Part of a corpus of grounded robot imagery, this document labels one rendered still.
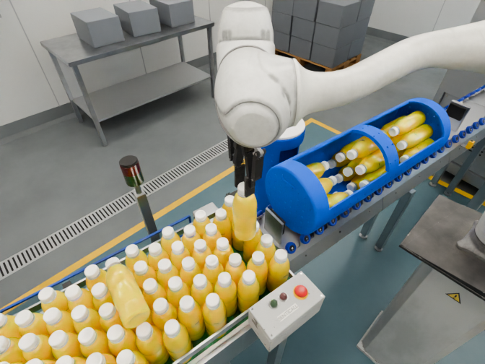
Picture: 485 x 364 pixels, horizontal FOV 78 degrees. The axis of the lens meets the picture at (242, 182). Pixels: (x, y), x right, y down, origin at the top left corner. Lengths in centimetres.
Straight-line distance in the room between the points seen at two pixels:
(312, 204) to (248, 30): 65
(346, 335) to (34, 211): 257
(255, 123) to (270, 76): 7
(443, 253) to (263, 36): 99
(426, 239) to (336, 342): 102
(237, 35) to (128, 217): 225
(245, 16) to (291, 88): 17
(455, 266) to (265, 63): 101
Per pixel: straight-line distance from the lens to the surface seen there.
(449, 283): 137
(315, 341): 207
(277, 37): 519
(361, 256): 244
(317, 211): 105
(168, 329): 89
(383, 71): 56
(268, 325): 88
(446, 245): 131
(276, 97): 41
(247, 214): 84
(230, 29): 56
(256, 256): 97
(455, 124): 214
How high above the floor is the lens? 192
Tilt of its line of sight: 44 degrees down
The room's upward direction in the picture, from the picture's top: straight up
